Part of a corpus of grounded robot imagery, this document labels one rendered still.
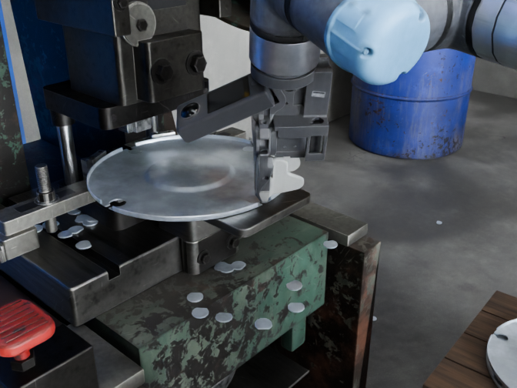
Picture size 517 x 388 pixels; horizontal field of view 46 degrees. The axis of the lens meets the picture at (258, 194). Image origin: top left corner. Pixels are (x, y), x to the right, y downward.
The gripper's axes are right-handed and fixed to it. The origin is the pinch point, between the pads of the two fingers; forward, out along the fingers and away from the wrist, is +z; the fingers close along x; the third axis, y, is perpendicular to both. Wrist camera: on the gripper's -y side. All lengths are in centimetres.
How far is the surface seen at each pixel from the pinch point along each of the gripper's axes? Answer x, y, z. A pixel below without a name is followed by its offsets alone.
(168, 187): 4.3, -11.8, 2.5
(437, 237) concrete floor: 87, 78, 114
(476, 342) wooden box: 5, 45, 48
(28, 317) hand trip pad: -19.3, -24.9, -3.0
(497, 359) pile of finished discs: -1, 46, 44
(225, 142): 20.7, -3.5, 8.5
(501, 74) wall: 255, 180, 157
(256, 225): -5.7, -0.7, -0.3
